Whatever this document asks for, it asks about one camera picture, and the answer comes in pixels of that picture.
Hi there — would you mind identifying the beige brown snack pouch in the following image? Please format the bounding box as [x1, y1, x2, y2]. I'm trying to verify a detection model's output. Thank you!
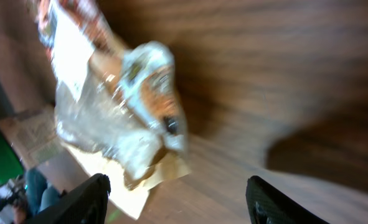
[27, 0, 189, 219]

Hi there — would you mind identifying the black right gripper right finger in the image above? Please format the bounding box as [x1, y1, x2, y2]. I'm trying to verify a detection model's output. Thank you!
[245, 175, 328, 224]

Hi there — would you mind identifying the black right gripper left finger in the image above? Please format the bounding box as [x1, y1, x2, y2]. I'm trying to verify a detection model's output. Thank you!
[26, 173, 111, 224]

